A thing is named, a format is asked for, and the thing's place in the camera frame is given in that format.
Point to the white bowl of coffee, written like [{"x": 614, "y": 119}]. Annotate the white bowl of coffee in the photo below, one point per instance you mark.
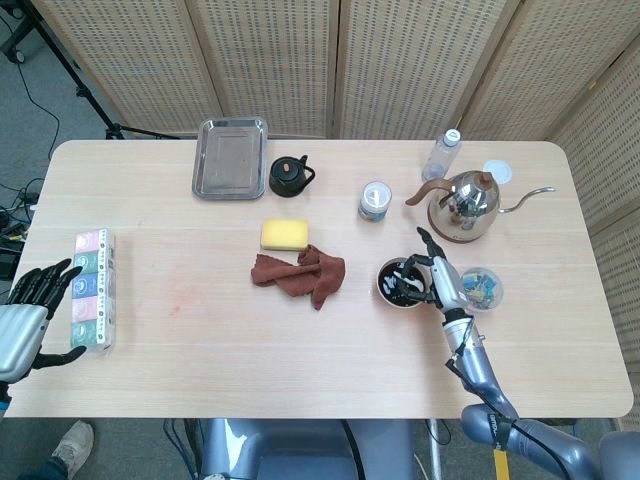
[{"x": 387, "y": 295}]

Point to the small jar with white lid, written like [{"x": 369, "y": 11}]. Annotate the small jar with white lid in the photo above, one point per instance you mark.
[{"x": 375, "y": 200}]

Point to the white table leg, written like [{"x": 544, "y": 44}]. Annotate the white table leg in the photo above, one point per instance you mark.
[{"x": 436, "y": 450}]

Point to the woven folding screen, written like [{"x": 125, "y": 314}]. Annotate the woven folding screen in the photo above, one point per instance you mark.
[{"x": 400, "y": 65}]

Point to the stainless steel tray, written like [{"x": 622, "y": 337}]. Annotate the stainless steel tray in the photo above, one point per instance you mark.
[{"x": 230, "y": 160}]

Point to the brown cloth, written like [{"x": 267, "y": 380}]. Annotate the brown cloth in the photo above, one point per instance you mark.
[{"x": 327, "y": 277}]

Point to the steel gooseneck kettle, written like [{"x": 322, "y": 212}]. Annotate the steel gooseneck kettle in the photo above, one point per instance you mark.
[{"x": 465, "y": 205}]

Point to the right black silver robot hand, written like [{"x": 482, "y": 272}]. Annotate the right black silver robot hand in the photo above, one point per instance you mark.
[{"x": 450, "y": 285}]

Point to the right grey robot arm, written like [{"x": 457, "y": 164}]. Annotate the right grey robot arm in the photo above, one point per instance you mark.
[{"x": 480, "y": 375}]

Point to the pack of colourful tissue packets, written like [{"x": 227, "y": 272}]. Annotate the pack of colourful tissue packets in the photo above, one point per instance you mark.
[{"x": 92, "y": 300}]

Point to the clear plastic water bottle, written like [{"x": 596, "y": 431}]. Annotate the clear plastic water bottle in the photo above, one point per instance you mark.
[{"x": 440, "y": 157}]

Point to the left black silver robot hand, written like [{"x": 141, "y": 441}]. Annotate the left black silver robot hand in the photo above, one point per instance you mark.
[{"x": 20, "y": 335}]

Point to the grey robot torso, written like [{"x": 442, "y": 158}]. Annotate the grey robot torso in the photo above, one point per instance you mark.
[{"x": 300, "y": 450}]

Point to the black wheeled stand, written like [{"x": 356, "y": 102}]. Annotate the black wheeled stand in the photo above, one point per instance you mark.
[{"x": 12, "y": 35}]

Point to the black tripod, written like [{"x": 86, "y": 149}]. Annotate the black tripod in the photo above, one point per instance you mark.
[{"x": 85, "y": 95}]

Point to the clear tub of binder clips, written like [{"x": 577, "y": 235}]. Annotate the clear tub of binder clips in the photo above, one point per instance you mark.
[{"x": 485, "y": 290}]

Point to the small black teapot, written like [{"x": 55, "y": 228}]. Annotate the small black teapot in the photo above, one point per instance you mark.
[{"x": 287, "y": 177}]

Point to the white round lid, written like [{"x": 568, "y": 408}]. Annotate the white round lid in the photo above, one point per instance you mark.
[{"x": 502, "y": 170}]

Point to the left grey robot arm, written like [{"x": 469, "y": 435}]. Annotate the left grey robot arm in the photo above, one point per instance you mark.
[{"x": 4, "y": 397}]

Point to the grey shoe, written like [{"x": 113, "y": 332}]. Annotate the grey shoe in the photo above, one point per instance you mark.
[{"x": 75, "y": 445}]

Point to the yellow sponge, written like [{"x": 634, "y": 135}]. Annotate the yellow sponge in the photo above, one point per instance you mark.
[{"x": 284, "y": 234}]

